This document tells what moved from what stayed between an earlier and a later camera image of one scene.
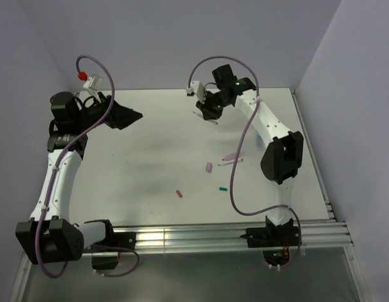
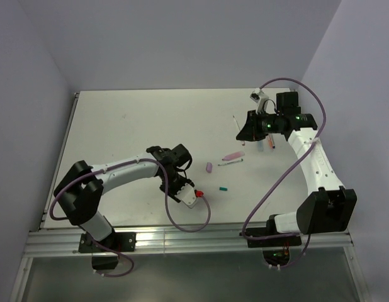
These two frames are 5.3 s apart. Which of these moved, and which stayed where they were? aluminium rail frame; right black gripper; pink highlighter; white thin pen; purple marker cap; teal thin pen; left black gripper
Moved: right black gripper; white thin pen; left black gripper
Stayed: pink highlighter; purple marker cap; aluminium rail frame; teal thin pen
